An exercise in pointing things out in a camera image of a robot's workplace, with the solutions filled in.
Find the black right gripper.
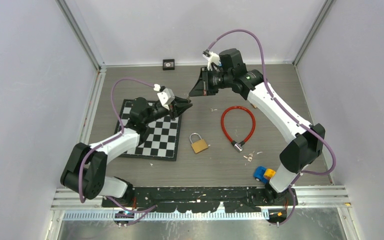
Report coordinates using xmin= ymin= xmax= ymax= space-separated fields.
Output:
xmin=189 ymin=66 xmax=233 ymax=98

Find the brass padlock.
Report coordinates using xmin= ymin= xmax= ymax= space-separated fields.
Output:
xmin=189 ymin=132 xmax=209 ymax=154

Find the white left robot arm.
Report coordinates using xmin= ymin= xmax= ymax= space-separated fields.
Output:
xmin=60 ymin=97 xmax=193 ymax=207

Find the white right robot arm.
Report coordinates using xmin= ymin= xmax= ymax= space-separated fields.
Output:
xmin=189 ymin=48 xmax=326 ymax=205

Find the silver key bunch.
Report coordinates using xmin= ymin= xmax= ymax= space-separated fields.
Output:
xmin=243 ymin=151 xmax=255 ymax=162

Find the small black square box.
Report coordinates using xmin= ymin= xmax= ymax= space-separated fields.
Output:
xmin=162 ymin=59 xmax=176 ymax=71

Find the black white chessboard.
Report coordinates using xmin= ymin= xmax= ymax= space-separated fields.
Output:
xmin=121 ymin=116 xmax=182 ymax=161

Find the blue yellow toy car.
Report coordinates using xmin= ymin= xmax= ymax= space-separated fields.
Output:
xmin=253 ymin=166 xmax=276 ymax=184

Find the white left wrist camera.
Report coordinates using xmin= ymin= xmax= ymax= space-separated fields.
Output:
xmin=157 ymin=88 xmax=175 ymax=110

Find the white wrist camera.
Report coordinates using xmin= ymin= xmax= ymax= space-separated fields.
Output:
xmin=157 ymin=88 xmax=175 ymax=110
xmin=202 ymin=49 xmax=221 ymax=71

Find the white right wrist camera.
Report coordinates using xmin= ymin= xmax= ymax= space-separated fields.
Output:
xmin=202 ymin=49 xmax=221 ymax=71

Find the red cable lock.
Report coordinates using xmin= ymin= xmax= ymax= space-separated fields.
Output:
xmin=220 ymin=105 xmax=257 ymax=153

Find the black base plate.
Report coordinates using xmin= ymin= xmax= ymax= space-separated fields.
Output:
xmin=102 ymin=186 xmax=297 ymax=213

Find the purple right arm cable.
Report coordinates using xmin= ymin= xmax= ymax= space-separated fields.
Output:
xmin=206 ymin=29 xmax=337 ymax=227

